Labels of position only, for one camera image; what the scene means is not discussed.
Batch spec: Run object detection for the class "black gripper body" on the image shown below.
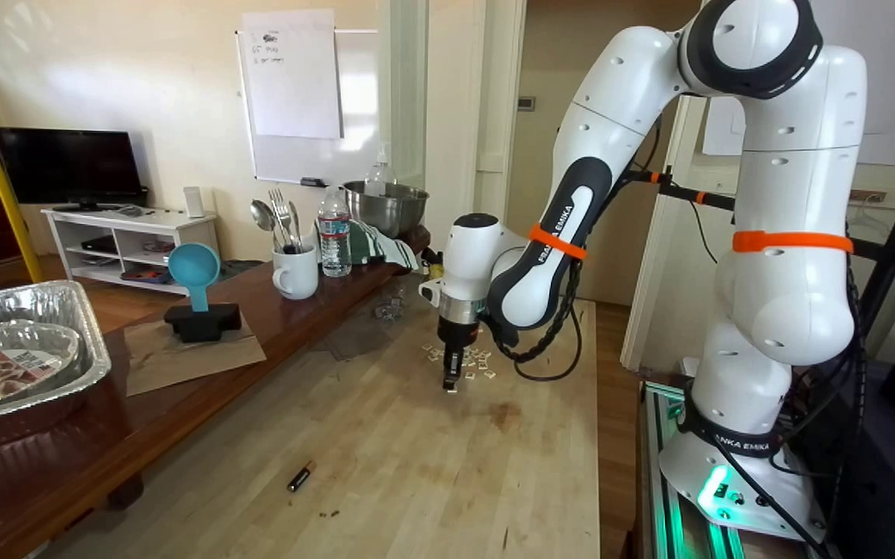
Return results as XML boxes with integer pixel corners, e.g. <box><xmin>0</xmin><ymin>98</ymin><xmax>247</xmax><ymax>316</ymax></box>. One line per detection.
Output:
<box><xmin>435</xmin><ymin>316</ymin><xmax>482</xmax><ymax>362</ymax></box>

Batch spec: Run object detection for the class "white cloth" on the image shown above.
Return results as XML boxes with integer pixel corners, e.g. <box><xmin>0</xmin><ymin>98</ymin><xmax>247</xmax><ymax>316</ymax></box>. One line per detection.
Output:
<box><xmin>347</xmin><ymin>218</ymin><xmax>426</xmax><ymax>275</ymax></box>

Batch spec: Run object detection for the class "metal mixing bowl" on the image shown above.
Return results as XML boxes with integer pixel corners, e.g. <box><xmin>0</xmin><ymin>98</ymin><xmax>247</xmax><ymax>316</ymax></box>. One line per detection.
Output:
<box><xmin>361</xmin><ymin>181</ymin><xmax>433</xmax><ymax>241</ymax></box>

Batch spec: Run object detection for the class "clear water bottle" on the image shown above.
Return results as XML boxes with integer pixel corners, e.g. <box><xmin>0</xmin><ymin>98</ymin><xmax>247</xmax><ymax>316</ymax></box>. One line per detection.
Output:
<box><xmin>315</xmin><ymin>190</ymin><xmax>356</xmax><ymax>280</ymax></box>

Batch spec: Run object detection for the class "white ceramic mug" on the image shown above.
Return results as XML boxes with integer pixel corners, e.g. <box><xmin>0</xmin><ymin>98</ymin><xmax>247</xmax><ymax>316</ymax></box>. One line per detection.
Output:
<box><xmin>271</xmin><ymin>244</ymin><xmax>322</xmax><ymax>305</ymax></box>

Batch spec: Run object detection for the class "metal utensil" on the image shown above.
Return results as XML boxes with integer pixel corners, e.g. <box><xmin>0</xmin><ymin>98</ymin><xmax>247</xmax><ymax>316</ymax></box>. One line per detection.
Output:
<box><xmin>275</xmin><ymin>190</ymin><xmax>305</xmax><ymax>251</ymax></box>

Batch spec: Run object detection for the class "white panel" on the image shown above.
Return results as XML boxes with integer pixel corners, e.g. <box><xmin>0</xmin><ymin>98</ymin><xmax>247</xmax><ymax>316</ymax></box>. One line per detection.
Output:
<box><xmin>619</xmin><ymin>98</ymin><xmax>746</xmax><ymax>379</ymax></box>

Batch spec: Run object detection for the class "metal spoon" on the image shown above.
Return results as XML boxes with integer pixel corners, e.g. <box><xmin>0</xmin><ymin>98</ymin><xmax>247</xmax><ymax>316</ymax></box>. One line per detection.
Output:
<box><xmin>249</xmin><ymin>196</ymin><xmax>280</xmax><ymax>251</ymax></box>

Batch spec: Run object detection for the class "black block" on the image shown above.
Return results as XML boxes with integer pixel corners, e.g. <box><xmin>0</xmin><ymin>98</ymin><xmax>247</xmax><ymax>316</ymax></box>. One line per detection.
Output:
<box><xmin>161</xmin><ymin>301</ymin><xmax>247</xmax><ymax>345</ymax></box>

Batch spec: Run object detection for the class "brown cardboard sheet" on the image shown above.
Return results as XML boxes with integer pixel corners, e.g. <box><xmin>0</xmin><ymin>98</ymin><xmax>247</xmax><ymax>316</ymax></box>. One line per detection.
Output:
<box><xmin>117</xmin><ymin>307</ymin><xmax>271</xmax><ymax>400</ymax></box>

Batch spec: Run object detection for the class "black horizontal stand bar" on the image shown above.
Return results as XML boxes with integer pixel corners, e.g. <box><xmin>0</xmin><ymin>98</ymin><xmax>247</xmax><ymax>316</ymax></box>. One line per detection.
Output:
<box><xmin>616</xmin><ymin>166</ymin><xmax>895</xmax><ymax>275</ymax></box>

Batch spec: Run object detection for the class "white paper sheet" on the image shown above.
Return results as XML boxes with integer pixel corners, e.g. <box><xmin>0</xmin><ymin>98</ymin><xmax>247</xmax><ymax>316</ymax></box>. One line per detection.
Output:
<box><xmin>239</xmin><ymin>9</ymin><xmax>345</xmax><ymax>143</ymax></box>

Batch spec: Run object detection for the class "white low shelf unit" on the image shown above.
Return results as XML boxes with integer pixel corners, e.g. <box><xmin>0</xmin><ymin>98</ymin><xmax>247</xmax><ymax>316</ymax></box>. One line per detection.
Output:
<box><xmin>42</xmin><ymin>205</ymin><xmax>223</xmax><ymax>299</ymax></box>

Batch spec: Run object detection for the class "aluminium foil tray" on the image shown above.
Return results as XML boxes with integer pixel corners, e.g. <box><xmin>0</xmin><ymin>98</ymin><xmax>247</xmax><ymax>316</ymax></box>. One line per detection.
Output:
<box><xmin>0</xmin><ymin>276</ymin><xmax>114</xmax><ymax>436</ymax></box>

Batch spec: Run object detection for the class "black flat screen monitor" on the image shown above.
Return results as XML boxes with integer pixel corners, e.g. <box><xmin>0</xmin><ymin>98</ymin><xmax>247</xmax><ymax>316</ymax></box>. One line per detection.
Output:
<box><xmin>0</xmin><ymin>124</ymin><xmax>153</xmax><ymax>212</ymax></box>

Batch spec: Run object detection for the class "dark brown wooden table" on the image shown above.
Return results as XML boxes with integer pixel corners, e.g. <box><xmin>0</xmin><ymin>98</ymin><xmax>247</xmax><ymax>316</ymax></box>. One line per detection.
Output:
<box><xmin>0</xmin><ymin>251</ymin><xmax>435</xmax><ymax>559</ymax></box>

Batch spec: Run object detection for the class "dark equipment cabinet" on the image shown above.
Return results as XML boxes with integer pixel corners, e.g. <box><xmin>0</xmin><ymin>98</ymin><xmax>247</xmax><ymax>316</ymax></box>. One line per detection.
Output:
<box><xmin>829</xmin><ymin>351</ymin><xmax>895</xmax><ymax>559</ymax></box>

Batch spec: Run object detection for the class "clear plastic wrapper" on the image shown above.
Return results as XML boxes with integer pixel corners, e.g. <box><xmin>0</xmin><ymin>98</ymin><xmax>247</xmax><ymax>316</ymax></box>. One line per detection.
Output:
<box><xmin>0</xmin><ymin>321</ymin><xmax>85</xmax><ymax>418</ymax></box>

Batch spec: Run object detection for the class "yellow stick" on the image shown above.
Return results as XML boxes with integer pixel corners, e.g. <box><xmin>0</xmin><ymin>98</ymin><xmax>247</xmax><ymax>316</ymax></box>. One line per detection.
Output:
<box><xmin>0</xmin><ymin>153</ymin><xmax>47</xmax><ymax>286</ymax></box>

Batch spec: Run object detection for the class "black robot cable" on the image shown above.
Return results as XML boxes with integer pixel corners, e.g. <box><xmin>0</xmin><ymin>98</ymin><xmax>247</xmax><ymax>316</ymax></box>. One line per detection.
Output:
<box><xmin>478</xmin><ymin>260</ymin><xmax>588</xmax><ymax>385</ymax></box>

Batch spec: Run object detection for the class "orange cable strap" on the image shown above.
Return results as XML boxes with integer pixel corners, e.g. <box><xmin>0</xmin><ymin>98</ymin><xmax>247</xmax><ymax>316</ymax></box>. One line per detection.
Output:
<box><xmin>524</xmin><ymin>224</ymin><xmax>591</xmax><ymax>263</ymax></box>
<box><xmin>731</xmin><ymin>226</ymin><xmax>857</xmax><ymax>258</ymax></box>

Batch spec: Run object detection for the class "aluminium extrusion frame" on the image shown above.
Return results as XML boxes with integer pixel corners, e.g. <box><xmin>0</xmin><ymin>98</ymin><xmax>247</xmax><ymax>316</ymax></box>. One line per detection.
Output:
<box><xmin>630</xmin><ymin>376</ymin><xmax>832</xmax><ymax>559</ymax></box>

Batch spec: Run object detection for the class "wall whiteboard with tray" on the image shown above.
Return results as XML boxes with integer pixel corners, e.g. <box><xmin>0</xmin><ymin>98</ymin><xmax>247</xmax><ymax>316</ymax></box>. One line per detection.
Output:
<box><xmin>234</xmin><ymin>26</ymin><xmax>387</xmax><ymax>190</ymax></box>

